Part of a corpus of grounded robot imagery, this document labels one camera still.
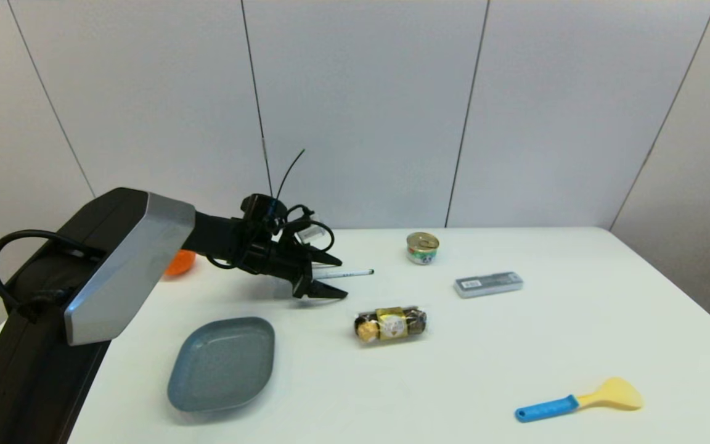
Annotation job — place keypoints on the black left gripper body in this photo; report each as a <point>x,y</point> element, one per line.
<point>272,258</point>

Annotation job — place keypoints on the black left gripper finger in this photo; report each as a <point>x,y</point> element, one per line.
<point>321,291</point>
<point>324,258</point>

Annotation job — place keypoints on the white pen with black tip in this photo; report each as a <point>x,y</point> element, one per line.
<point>349,273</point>

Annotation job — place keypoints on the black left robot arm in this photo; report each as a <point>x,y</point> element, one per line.
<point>114,265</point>

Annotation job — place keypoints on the clear chocolate ball pack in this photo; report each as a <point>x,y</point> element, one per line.
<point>390,325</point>

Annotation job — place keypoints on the orange fruit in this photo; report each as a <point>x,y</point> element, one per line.
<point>182,264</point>

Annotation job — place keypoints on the small pet food can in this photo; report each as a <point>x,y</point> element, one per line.
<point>422,250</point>

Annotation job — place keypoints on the grey blue plate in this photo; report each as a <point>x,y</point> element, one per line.
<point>222,364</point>

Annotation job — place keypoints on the grey pencil case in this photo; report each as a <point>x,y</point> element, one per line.
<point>488,285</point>

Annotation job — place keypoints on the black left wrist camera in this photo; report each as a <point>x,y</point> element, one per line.
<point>262,213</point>

